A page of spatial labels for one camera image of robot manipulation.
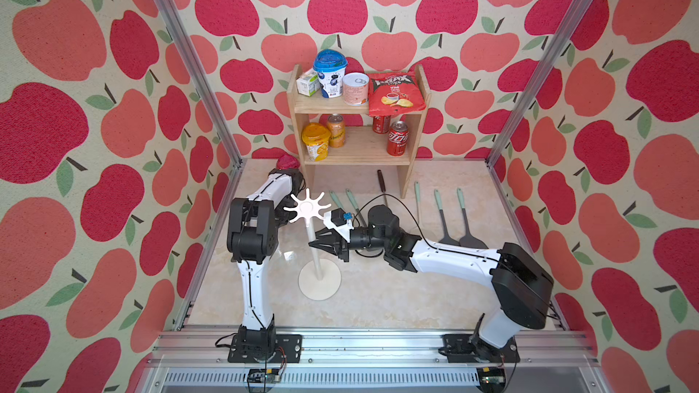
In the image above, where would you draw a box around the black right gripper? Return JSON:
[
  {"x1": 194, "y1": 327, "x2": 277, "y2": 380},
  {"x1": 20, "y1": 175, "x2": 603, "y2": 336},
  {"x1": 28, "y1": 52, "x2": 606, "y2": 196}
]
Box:
[{"x1": 310, "y1": 223, "x2": 389, "y2": 261}]

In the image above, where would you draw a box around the steel spoon dark wooden handle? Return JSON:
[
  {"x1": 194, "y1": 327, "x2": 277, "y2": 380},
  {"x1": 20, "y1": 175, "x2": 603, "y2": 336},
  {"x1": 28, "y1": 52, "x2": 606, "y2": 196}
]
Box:
[{"x1": 377, "y1": 169, "x2": 389, "y2": 207}]

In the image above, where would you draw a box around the cream spoon green handle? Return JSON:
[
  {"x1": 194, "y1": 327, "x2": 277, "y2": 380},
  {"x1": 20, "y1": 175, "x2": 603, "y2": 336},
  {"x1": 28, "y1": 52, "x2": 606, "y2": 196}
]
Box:
[{"x1": 414, "y1": 181, "x2": 422, "y2": 226}]

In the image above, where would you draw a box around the grey turner green handle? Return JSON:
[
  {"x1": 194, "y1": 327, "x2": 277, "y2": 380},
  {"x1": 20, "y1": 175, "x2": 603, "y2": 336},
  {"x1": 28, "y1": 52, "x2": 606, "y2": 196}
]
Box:
[{"x1": 434, "y1": 189, "x2": 459, "y2": 246}]

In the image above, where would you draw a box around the grey slotted spatula green handle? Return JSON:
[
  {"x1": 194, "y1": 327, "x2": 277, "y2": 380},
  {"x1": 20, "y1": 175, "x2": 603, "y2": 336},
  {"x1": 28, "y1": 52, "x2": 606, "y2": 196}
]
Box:
[{"x1": 457, "y1": 187, "x2": 488, "y2": 249}]

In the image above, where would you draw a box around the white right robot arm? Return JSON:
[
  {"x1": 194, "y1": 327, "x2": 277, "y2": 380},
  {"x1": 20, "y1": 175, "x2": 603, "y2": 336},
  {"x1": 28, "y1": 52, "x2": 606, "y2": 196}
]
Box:
[{"x1": 309, "y1": 205, "x2": 554, "y2": 363}]

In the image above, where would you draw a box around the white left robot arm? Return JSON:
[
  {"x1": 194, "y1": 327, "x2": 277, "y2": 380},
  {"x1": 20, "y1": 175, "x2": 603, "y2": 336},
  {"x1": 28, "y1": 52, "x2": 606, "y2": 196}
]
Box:
[{"x1": 227, "y1": 168, "x2": 305, "y2": 363}]

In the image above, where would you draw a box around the white utensil rack stand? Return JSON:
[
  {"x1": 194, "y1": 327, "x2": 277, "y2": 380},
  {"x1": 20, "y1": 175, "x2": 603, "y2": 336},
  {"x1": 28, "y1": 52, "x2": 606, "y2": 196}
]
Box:
[{"x1": 282, "y1": 187, "x2": 343, "y2": 302}]

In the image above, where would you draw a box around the red lid small cup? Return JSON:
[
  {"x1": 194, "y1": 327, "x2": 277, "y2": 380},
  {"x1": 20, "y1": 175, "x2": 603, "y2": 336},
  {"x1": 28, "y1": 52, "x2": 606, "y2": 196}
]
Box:
[{"x1": 276, "y1": 154, "x2": 300, "y2": 170}]

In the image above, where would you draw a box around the wooden two-tier shelf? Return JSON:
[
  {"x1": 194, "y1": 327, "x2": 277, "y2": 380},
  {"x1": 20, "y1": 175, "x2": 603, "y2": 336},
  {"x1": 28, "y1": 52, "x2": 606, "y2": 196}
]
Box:
[{"x1": 286, "y1": 65, "x2": 427, "y2": 198}]

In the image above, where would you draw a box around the yellow mango cup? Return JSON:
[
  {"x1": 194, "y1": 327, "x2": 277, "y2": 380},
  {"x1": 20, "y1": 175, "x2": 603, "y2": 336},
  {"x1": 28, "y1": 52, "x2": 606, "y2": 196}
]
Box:
[{"x1": 301, "y1": 122, "x2": 331, "y2": 162}]

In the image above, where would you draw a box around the orange soda can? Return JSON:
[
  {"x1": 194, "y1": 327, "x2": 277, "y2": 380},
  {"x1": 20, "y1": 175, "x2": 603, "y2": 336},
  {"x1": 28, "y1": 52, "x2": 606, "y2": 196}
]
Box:
[{"x1": 327, "y1": 114, "x2": 346, "y2": 148}]

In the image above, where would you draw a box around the red cola can back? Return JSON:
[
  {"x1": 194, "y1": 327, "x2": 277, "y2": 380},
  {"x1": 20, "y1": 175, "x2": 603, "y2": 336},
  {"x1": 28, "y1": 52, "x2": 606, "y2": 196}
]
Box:
[{"x1": 372, "y1": 116, "x2": 391, "y2": 134}]

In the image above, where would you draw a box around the red cola can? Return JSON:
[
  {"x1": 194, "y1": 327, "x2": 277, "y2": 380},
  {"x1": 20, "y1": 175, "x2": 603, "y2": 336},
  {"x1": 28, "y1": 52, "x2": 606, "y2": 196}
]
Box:
[
  {"x1": 387, "y1": 121, "x2": 410, "y2": 156},
  {"x1": 372, "y1": 116, "x2": 391, "y2": 134}
]

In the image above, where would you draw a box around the red cola can front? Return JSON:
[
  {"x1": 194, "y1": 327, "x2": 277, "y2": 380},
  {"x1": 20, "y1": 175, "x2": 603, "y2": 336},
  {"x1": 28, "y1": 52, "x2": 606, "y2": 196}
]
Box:
[{"x1": 387, "y1": 121, "x2": 410, "y2": 156}]

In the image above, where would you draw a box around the pink tin can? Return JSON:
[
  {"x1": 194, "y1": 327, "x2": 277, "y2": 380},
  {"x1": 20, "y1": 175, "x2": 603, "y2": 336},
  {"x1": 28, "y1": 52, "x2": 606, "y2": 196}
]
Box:
[{"x1": 342, "y1": 72, "x2": 371, "y2": 107}]

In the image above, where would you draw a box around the red chips bag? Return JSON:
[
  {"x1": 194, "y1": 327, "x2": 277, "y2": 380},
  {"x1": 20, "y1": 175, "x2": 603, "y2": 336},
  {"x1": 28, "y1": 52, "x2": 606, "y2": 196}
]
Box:
[{"x1": 369, "y1": 72, "x2": 427, "y2": 116}]

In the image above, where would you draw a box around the small white green carton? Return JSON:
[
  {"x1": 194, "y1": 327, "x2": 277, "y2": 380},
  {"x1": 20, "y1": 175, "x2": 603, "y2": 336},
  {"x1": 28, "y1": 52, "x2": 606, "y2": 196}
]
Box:
[{"x1": 296, "y1": 68, "x2": 322, "y2": 96}]

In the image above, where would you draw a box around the blue lid yogurt cup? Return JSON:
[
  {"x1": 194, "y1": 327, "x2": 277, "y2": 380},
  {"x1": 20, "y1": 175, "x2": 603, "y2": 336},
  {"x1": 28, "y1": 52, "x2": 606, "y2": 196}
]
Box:
[{"x1": 313, "y1": 49, "x2": 348, "y2": 98}]

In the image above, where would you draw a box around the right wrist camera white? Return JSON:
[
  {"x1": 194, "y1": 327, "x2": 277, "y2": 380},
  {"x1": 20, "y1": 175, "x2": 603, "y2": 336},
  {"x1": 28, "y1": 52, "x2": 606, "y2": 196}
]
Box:
[{"x1": 323, "y1": 207, "x2": 354, "y2": 242}]

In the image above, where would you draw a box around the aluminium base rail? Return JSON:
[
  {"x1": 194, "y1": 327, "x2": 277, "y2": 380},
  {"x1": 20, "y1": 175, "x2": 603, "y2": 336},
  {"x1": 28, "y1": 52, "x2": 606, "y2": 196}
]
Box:
[{"x1": 136, "y1": 326, "x2": 611, "y2": 392}]

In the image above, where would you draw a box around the aluminium frame post left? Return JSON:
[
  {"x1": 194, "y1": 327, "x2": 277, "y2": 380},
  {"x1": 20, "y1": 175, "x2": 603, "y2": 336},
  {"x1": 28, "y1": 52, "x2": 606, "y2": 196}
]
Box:
[{"x1": 154, "y1": 0, "x2": 244, "y2": 171}]

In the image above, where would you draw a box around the aluminium frame post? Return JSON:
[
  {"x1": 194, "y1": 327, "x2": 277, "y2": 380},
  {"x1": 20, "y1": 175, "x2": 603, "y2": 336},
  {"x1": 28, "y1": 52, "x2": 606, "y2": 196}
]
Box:
[
  {"x1": 486, "y1": 0, "x2": 593, "y2": 171},
  {"x1": 154, "y1": 0, "x2": 244, "y2": 171}
]

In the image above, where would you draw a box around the aluminium frame post right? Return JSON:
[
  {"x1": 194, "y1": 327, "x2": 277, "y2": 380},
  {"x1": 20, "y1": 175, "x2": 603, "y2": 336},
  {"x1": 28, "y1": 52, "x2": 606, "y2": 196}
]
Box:
[{"x1": 486, "y1": 0, "x2": 593, "y2": 171}]

